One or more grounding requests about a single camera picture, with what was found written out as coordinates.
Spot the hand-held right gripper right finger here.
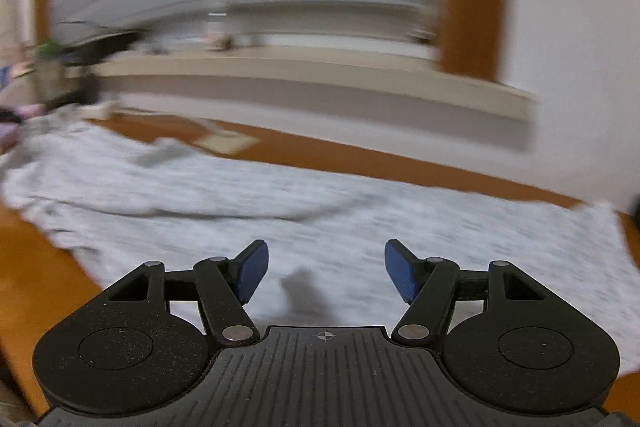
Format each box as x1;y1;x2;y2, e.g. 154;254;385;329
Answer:
383;238;549;350

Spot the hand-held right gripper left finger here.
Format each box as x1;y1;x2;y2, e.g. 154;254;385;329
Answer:
106;239;271;349

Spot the white patterned garment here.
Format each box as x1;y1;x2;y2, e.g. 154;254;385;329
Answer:
0;107;634;379

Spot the beige paper card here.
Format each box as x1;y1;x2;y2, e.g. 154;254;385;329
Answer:
194;131;262;156

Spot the beige window sill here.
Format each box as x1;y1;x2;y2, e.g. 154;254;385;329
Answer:
99;46;542;128

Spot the clear jar orange label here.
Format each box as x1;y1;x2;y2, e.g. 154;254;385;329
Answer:
204;14;234;53

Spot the black device on sill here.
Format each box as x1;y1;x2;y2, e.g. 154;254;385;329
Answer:
57;21;144;68

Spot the pink tissue pack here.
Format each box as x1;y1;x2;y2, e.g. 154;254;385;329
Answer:
0;104;47;144

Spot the green lid shaker bottle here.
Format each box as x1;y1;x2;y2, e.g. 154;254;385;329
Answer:
34;39;64;104

